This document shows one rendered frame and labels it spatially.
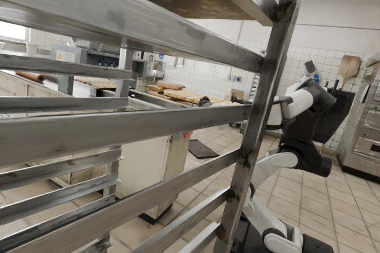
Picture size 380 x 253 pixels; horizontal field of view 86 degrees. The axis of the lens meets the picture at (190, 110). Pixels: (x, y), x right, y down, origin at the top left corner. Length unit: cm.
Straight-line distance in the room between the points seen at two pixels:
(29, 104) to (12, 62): 10
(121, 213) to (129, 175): 147
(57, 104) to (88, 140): 45
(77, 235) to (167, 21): 20
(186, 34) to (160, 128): 10
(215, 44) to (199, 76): 558
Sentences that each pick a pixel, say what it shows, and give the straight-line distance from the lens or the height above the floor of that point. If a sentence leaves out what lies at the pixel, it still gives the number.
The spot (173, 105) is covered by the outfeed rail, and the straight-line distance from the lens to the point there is 168.
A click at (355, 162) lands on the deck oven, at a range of 438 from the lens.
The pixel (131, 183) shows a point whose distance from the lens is 171.
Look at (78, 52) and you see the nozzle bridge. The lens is 163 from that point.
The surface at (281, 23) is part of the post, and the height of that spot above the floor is 130.
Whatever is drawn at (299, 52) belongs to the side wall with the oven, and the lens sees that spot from 524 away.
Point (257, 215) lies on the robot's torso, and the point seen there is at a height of 38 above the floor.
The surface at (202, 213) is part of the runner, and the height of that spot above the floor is 96.
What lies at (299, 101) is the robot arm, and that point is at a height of 116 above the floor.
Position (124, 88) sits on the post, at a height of 109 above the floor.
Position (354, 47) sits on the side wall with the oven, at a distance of 529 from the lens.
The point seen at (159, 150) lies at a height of 61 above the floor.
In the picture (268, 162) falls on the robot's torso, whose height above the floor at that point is 75.
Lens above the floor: 120
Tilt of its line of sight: 12 degrees down
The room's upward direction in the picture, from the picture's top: 11 degrees clockwise
